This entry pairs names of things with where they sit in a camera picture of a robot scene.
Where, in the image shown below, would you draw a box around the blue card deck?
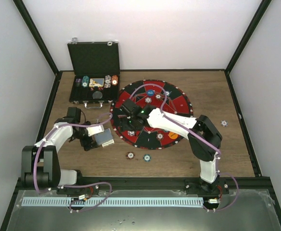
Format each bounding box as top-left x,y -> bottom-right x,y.
94,128 -> 114,146

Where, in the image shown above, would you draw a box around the red poker chip stack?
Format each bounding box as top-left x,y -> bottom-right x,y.
126,152 -> 135,160

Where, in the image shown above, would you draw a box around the teal poker chip stack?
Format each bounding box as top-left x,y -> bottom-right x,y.
143,154 -> 151,162

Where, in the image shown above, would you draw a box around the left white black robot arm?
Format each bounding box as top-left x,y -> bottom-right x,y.
21,107 -> 112,194

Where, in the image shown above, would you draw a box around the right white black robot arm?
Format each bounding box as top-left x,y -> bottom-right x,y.
119,105 -> 222,194

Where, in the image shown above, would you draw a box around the round red black poker mat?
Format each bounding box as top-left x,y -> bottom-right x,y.
110,80 -> 193,150

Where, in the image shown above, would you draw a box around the white card box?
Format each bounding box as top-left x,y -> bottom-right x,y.
102,140 -> 115,147

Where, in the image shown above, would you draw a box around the blue blind button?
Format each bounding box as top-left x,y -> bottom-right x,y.
146,90 -> 154,96

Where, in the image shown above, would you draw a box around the orange dealer button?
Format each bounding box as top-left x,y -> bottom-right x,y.
168,132 -> 179,140

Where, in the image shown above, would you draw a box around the black round button in case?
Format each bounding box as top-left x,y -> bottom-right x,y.
92,91 -> 103,99

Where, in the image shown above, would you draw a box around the orange chips in case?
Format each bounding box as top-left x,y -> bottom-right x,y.
111,75 -> 119,86

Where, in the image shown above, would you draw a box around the card deck in case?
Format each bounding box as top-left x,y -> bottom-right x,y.
89,78 -> 104,88

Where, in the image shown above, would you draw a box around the purple chips in case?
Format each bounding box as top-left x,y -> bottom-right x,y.
75,78 -> 82,87

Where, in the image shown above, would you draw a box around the teal chips in case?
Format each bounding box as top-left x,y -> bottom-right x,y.
82,76 -> 89,88

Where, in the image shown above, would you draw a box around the black poker chip case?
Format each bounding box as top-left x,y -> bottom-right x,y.
67,39 -> 120,104

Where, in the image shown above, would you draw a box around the lone blue white chip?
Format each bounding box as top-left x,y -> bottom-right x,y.
220,120 -> 228,127

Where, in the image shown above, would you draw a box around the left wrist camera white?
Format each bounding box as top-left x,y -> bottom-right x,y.
86,124 -> 104,137

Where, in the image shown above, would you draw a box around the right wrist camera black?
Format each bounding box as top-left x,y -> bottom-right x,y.
120,99 -> 141,118

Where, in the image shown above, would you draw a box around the light blue slotted cable duct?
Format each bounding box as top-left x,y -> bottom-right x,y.
22,197 -> 204,207

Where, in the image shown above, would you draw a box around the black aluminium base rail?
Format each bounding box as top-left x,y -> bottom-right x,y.
77,177 -> 274,196

